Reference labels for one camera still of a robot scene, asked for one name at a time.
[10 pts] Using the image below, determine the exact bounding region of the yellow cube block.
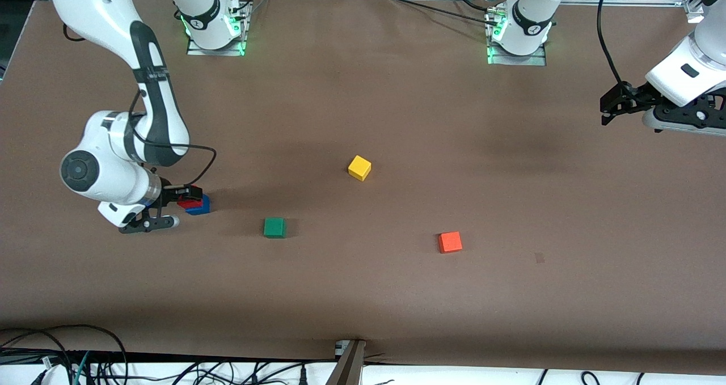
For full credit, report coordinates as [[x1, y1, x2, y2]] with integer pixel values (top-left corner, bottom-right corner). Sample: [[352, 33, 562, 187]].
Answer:
[[348, 155, 373, 182]]

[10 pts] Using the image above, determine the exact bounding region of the orange cube block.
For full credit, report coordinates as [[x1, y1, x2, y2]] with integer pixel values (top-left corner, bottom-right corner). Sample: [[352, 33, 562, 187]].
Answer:
[[437, 231, 463, 254]]

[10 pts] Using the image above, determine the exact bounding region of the brown paper table cover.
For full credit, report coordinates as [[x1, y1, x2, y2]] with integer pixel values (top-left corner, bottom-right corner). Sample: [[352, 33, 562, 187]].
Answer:
[[0, 0, 726, 374]]

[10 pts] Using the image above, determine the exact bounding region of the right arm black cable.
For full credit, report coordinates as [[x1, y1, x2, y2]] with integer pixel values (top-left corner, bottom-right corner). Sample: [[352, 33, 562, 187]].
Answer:
[[129, 90, 218, 188]]

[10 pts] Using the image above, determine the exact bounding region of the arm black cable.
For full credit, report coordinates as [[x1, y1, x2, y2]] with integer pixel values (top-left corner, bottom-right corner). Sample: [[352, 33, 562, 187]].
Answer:
[[597, 0, 631, 91], [129, 90, 218, 188]]

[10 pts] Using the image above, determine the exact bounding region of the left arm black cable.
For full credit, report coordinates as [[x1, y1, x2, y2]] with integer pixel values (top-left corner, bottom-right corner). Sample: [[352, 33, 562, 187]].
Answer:
[[597, 0, 631, 91]]

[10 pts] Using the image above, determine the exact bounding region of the aluminium frame rail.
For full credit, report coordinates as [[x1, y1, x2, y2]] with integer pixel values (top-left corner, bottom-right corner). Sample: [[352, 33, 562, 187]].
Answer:
[[553, 0, 687, 7]]

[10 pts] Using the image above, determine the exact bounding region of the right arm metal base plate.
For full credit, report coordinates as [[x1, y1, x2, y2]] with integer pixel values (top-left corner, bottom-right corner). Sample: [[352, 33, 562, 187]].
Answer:
[[186, 2, 248, 57]]

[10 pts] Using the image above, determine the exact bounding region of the black looped floor cable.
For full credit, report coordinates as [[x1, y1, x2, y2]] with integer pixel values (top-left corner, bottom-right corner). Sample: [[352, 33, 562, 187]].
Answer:
[[0, 324, 128, 385]]

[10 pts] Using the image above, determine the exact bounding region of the green thin cable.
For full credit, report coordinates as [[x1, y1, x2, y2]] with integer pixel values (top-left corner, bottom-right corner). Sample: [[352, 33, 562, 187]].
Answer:
[[73, 351, 91, 385]]

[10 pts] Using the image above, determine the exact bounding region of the black base power cable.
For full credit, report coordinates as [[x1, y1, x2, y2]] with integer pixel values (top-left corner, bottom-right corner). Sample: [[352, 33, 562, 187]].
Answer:
[[389, 0, 500, 26]]

